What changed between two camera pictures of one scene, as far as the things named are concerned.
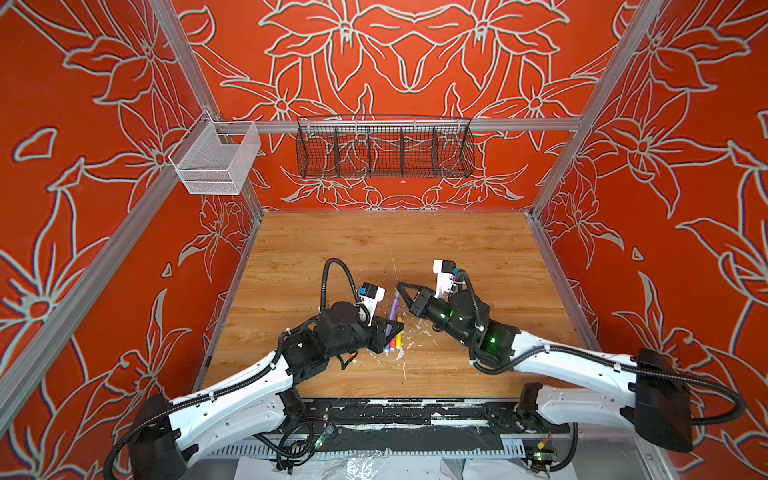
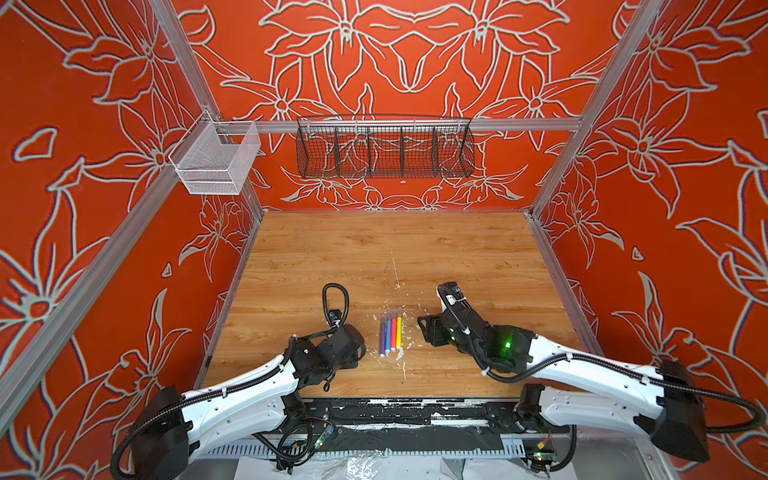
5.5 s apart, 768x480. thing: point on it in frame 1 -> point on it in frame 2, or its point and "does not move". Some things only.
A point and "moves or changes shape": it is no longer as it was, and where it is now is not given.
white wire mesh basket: x=214 y=156 does not move
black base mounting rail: x=480 y=415 does not move
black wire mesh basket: x=384 y=147 does not move
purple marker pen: x=393 y=314 moves or changes shape
